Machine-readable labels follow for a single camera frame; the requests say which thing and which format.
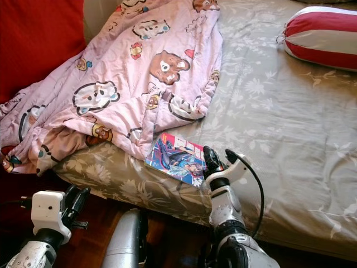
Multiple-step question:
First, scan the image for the pink cartoon bear blanket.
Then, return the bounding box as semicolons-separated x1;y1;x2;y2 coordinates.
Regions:
0;0;224;175

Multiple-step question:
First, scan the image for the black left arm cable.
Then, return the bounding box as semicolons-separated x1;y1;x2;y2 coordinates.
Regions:
0;198;35;208

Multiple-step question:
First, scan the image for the silver left robot leg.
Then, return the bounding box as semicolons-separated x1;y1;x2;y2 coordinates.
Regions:
102;208;149;268

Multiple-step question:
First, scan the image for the colourful comic book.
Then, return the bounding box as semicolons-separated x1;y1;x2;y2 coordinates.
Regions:
144;131;208;188

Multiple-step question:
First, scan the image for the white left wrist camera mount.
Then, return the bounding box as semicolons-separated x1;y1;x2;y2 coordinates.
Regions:
32;190;74;247

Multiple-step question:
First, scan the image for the large red cushion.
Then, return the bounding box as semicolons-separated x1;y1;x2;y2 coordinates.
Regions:
0;0;88;214

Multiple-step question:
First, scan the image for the red white striped pillow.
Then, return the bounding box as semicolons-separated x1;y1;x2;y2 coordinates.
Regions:
276;6;357;74

